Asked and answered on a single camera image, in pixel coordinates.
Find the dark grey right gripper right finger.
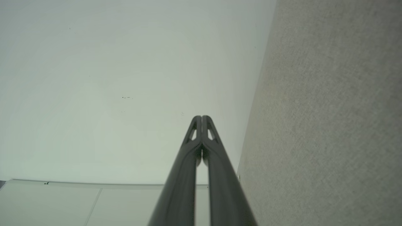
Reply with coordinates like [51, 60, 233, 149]
[202, 115, 258, 226]

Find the grey fabric sofa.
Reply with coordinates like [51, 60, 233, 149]
[237, 0, 402, 226]

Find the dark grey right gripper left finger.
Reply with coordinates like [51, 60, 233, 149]
[148, 116, 202, 226]

